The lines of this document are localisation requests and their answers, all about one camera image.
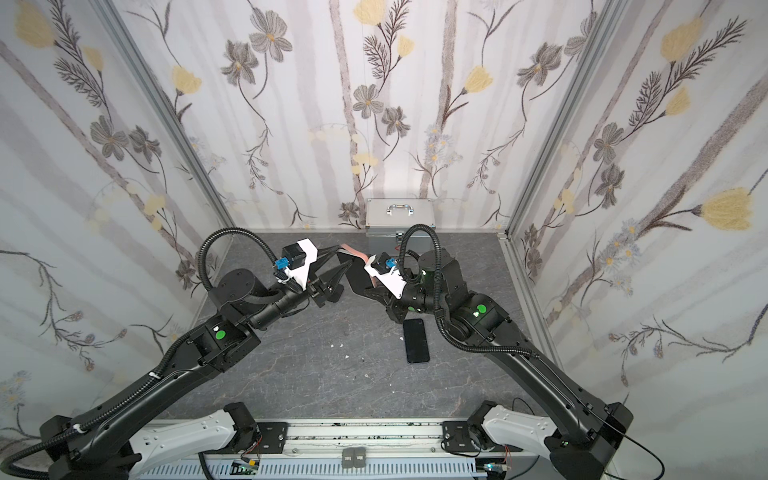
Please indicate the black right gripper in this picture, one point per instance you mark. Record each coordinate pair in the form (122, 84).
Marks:
(384, 292)

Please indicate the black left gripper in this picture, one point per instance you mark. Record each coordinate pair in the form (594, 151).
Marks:
(315, 287)

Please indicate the pink phone case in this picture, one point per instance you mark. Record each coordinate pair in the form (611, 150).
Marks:
(366, 258)

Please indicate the blue phone black screen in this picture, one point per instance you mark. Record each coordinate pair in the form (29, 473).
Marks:
(416, 341)

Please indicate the black phone with pink edge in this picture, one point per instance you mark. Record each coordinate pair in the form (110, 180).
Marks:
(357, 277)

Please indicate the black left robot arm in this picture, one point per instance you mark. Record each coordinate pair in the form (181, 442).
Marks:
(97, 444)

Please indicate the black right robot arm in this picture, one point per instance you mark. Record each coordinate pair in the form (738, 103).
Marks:
(577, 433)

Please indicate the silver aluminium first aid case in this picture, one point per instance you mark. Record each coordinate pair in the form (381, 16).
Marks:
(388, 219)

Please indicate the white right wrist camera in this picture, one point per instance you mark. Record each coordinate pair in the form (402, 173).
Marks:
(385, 270)

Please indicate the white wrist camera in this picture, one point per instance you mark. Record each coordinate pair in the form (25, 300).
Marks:
(293, 267)
(385, 270)

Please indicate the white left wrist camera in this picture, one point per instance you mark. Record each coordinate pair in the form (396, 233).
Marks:
(293, 267)

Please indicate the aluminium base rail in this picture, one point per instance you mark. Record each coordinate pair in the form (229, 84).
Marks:
(354, 442)

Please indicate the white vented cable duct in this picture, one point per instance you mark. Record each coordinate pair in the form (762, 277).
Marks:
(329, 468)

